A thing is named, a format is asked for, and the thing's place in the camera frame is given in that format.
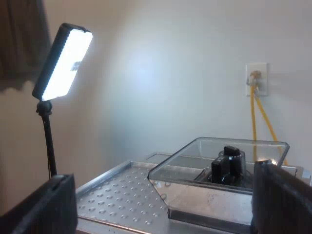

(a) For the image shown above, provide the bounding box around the white wall outlet plate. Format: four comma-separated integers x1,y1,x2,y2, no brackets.
245,62,269,97

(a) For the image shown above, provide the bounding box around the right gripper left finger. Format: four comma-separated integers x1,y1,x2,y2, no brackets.
0,173,78,234

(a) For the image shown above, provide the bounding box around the steel espresso machine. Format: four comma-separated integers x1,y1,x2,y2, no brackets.
75,152,312,234

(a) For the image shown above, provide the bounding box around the black-framed light panel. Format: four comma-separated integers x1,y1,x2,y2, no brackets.
32,22,94,102

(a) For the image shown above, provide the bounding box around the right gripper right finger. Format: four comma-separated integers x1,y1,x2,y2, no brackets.
250,159,312,234

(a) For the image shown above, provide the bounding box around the dark curtain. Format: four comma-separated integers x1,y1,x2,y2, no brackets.
0,0,53,91

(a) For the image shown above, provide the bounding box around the yellow cable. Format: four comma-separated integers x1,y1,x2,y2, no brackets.
253,88,289,166
247,70,259,161

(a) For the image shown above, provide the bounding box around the clear bean box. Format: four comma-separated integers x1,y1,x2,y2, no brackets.
148,136,291,234

